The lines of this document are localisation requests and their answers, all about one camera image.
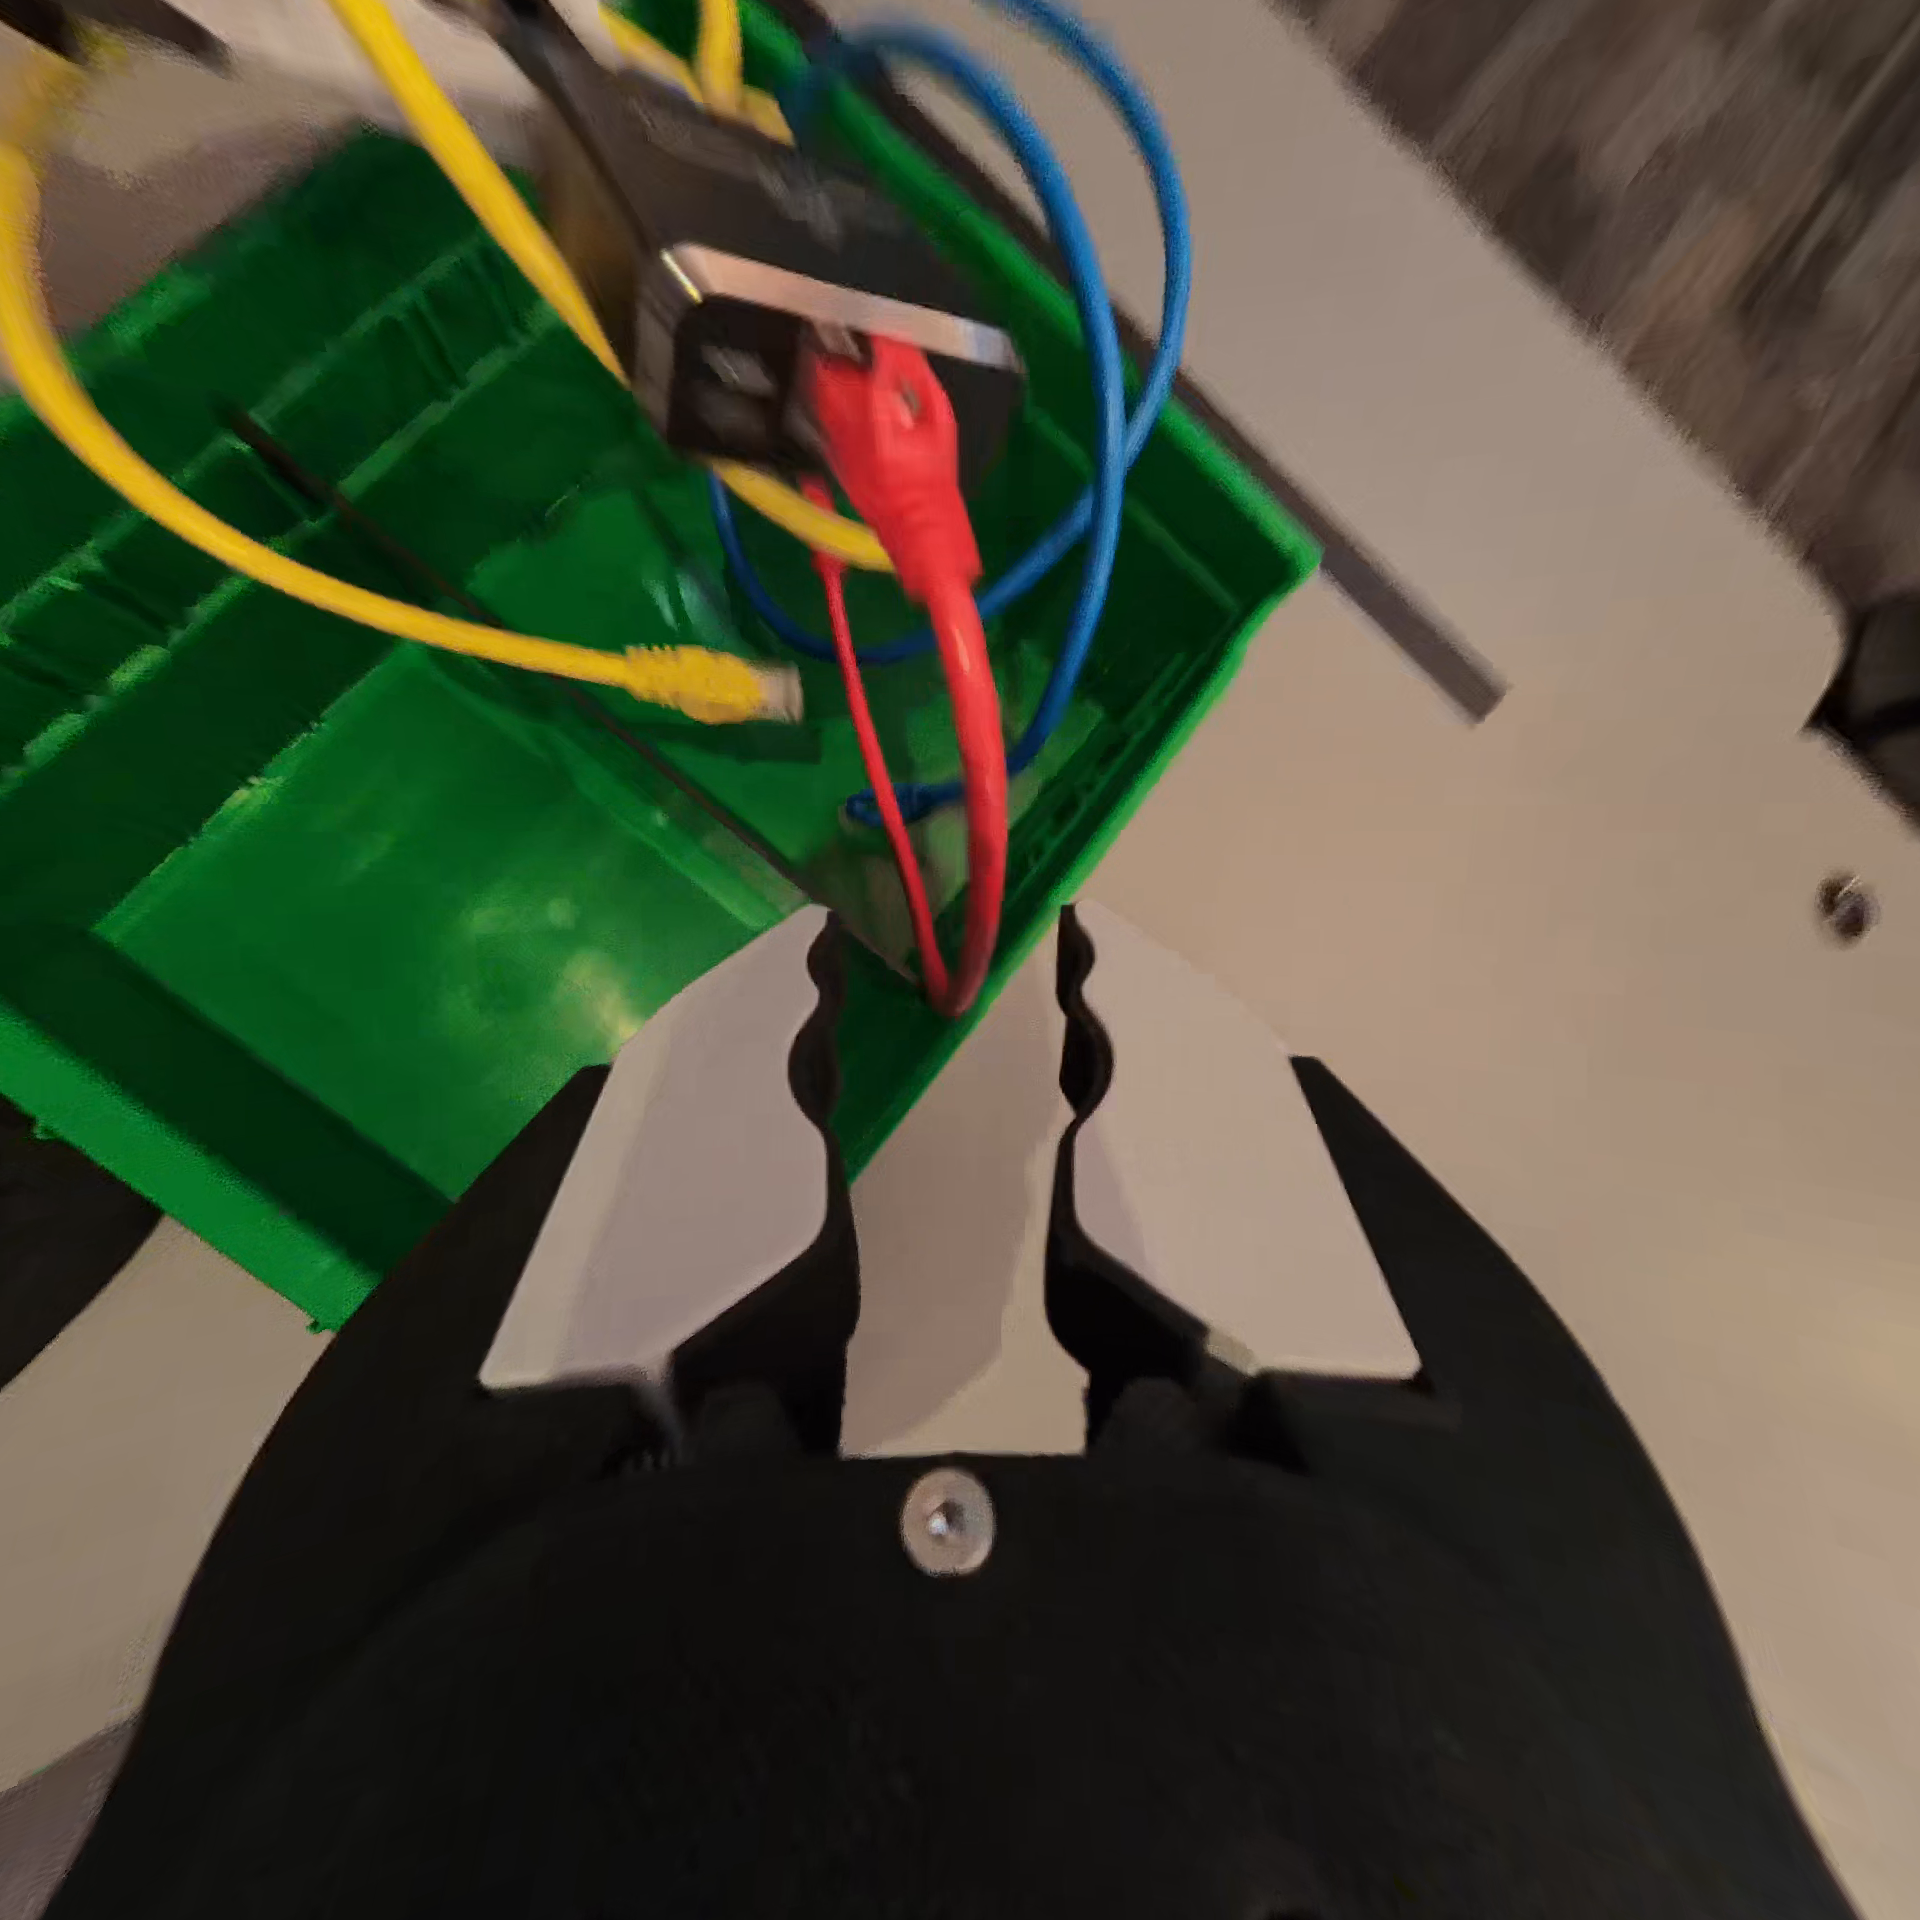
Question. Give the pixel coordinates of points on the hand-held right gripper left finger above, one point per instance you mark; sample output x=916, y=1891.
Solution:
x=675, y=1201

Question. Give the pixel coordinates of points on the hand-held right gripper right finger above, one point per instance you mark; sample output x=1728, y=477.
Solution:
x=1231, y=1201

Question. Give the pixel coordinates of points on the green plastic bin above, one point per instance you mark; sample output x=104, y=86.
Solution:
x=376, y=932

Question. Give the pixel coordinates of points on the black ethernet splitter box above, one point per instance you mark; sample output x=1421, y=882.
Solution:
x=780, y=195

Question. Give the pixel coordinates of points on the black bin divider plate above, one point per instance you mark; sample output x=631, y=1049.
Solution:
x=862, y=922

